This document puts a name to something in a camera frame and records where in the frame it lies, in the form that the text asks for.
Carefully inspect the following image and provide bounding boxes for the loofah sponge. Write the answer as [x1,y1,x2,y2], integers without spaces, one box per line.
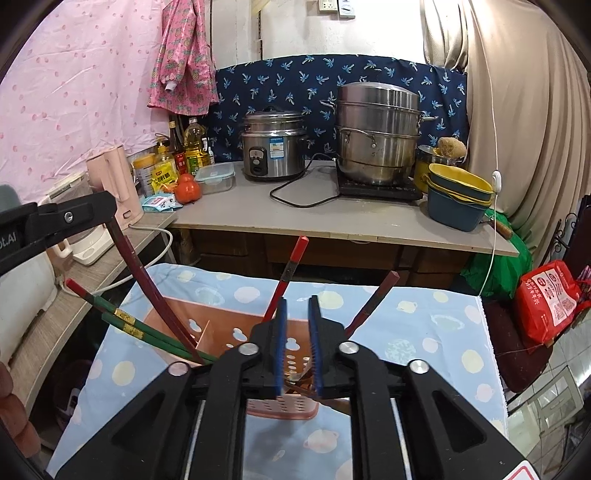
[436,137,467,160]

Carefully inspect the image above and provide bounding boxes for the black induction cooktop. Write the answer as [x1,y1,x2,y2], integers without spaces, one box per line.
[335,164,426,200]

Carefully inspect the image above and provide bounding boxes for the pink electric kettle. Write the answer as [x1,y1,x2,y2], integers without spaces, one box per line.
[87,147,144,226]

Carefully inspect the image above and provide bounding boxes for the yellow plastic basin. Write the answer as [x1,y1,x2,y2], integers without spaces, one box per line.
[427,162,496,201]

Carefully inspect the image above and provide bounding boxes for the white glass kettle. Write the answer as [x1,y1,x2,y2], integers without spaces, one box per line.
[39,171,116,266]

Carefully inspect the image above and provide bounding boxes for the blue plastic basin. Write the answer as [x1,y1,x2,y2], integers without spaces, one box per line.
[427,182,492,232]

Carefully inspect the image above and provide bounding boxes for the navy leaf print cloth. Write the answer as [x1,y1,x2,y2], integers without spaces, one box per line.
[203,54,469,164]

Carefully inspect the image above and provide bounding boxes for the pink perforated utensil basket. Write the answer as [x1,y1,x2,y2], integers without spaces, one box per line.
[143,295,321,421]

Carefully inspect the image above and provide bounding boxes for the yellow enamel pot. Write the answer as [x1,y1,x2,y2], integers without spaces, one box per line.
[413,145,462,190]

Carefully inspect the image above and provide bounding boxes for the red printed bag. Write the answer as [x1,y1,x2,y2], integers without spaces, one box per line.
[515,261,583,347]

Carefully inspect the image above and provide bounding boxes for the red chopstick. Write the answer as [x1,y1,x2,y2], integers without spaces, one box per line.
[262,236,310,321]

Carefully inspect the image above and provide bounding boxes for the grey kitchen counter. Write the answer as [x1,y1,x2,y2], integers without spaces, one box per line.
[171,159,520,287]

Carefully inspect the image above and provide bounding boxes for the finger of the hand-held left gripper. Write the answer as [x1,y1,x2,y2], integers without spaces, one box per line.
[37,190,116,245]

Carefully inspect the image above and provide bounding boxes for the blue white packet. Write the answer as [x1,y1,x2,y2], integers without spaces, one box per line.
[141,193,178,213]

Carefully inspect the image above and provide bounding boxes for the pink dotted curtain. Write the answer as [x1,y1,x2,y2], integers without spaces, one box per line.
[0,0,185,213]

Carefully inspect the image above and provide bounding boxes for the green plastic bag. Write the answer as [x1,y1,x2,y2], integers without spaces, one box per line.
[462,210,534,298]

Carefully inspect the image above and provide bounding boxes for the beige curtain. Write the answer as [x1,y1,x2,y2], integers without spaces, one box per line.
[420,0,591,259]

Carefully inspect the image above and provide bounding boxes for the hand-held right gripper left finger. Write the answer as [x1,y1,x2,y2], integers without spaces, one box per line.
[55,299,288,480]

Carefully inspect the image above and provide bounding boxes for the dark metal ornate chair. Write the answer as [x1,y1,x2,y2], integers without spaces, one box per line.
[549,198,591,278]

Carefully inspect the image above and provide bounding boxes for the green chopstick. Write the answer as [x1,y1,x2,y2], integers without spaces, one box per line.
[100,314,206,366]

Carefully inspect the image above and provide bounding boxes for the cooking oil bottle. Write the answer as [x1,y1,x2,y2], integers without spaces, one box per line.
[184,117,208,169]

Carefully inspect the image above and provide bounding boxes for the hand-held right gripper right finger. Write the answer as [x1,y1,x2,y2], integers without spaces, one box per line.
[308,296,537,480]

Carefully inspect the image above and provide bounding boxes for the blue planet print tablecloth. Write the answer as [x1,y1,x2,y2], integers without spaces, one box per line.
[55,263,509,480]

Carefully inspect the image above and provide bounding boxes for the dark sauce bottle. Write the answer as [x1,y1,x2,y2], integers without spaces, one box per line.
[168,121,188,174]

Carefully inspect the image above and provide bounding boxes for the white kettle cable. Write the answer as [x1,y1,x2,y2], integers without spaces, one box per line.
[60,226,174,296]

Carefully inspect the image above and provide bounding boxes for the dark reddish brown chopstick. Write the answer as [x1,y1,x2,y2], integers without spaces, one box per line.
[110,222,206,365]
[345,271,400,337]

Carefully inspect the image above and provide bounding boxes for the white cable with switch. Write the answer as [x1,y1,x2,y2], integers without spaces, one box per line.
[478,69,504,296]

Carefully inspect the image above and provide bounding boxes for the yellow tin can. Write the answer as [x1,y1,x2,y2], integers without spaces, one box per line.
[133,154,160,197]

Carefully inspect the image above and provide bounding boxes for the stainless steel rice cooker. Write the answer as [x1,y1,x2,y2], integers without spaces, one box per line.
[240,108,309,182]

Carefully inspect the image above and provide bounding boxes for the dark maroon seat cushion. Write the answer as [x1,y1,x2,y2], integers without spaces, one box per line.
[482,300,555,393]

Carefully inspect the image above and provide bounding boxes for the green chopsticks pair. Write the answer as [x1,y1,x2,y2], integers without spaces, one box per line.
[66,278,220,363]

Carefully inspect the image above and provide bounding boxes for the stainless steel steamer pot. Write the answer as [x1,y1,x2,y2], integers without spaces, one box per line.
[323,82,437,185]

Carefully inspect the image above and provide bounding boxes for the clear container blue lid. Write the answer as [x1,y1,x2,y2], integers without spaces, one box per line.
[194,162,235,195]

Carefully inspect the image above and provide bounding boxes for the wood grain side table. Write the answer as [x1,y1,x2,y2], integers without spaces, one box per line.
[9,212,176,416]

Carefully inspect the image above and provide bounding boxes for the red tomato shaped container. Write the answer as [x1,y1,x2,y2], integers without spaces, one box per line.
[174,173,203,204]

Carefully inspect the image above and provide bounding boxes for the yellow seasoning packet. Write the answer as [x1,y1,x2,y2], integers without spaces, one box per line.
[154,141,178,192]

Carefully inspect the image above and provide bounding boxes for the pink floral garment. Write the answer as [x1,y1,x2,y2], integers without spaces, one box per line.
[148,0,220,116]

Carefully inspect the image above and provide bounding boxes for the black power cable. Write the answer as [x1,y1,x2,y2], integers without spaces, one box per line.
[270,154,342,208]

